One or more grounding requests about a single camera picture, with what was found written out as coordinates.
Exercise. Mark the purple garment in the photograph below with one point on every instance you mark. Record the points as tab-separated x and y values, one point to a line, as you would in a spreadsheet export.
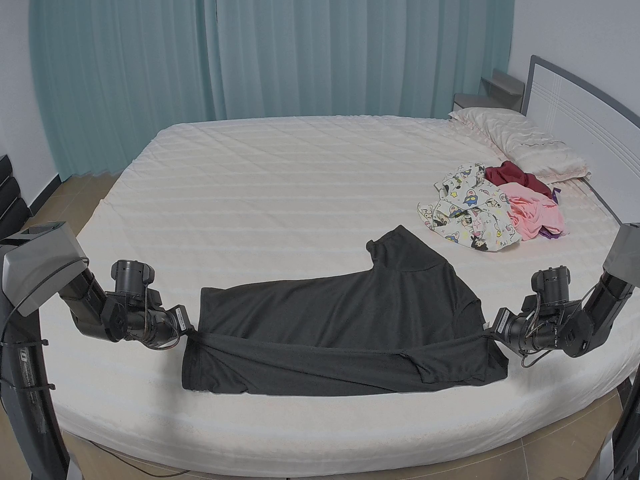
557	194

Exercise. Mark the cream pillow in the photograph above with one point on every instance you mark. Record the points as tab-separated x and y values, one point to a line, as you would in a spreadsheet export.
525	138

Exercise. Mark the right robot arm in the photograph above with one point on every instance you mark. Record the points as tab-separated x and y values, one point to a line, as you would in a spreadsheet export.
605	303

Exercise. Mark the dark red garment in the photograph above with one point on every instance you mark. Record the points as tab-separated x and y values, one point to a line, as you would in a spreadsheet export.
510	174

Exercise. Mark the white printed garment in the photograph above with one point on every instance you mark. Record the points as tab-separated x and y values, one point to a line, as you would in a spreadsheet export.
465	213

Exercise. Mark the blue-green curtain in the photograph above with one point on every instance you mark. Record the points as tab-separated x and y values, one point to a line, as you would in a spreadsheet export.
125	68
360	43

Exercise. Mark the pink garment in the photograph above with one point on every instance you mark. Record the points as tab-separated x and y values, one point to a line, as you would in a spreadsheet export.
535	213

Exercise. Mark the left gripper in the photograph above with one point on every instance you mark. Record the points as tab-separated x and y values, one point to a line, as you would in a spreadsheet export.
170	330

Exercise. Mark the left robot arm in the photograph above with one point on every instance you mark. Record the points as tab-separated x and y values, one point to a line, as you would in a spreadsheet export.
45	268

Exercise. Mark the grey bedside table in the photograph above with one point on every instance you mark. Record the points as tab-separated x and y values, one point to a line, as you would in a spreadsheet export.
485	100

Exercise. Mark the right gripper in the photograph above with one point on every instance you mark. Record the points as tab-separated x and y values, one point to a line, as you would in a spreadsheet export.
510	330

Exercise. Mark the black T-shirt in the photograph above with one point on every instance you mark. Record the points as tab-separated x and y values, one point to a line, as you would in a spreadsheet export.
340	318

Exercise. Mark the bed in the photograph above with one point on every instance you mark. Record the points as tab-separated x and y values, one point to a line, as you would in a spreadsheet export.
275	183

